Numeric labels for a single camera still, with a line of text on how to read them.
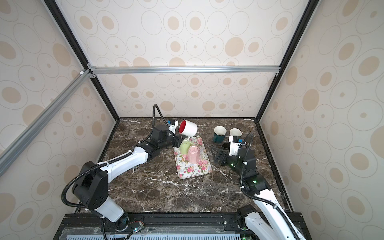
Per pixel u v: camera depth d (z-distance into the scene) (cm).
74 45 79
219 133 100
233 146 64
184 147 90
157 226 73
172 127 76
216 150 103
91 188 44
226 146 94
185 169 92
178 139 74
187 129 80
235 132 101
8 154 51
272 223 45
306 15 70
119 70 93
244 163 52
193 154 88
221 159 64
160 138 66
